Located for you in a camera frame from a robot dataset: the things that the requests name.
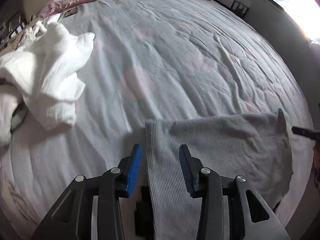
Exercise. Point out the white right nightstand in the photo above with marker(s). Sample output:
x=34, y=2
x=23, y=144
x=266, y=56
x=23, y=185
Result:
x=235, y=6

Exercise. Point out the cream white blanket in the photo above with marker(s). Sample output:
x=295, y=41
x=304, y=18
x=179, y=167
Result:
x=42, y=74

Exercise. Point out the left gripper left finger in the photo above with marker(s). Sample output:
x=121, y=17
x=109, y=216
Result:
x=71, y=215

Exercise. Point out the white pink bed sheet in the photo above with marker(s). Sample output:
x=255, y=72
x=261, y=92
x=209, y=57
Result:
x=152, y=59

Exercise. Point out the grey black raglan shirt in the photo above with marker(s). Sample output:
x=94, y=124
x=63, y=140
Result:
x=255, y=145

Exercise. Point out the window with red frame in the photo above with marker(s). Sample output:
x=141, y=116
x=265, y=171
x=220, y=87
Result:
x=305, y=13

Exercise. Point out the left pink pillow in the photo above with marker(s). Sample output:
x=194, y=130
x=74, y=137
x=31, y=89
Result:
x=57, y=6

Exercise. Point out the small photo card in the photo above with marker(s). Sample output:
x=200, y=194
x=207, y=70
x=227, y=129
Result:
x=70, y=12

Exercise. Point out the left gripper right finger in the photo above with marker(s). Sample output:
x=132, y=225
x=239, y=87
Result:
x=230, y=207

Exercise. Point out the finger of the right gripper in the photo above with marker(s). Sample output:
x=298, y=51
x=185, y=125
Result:
x=313, y=135

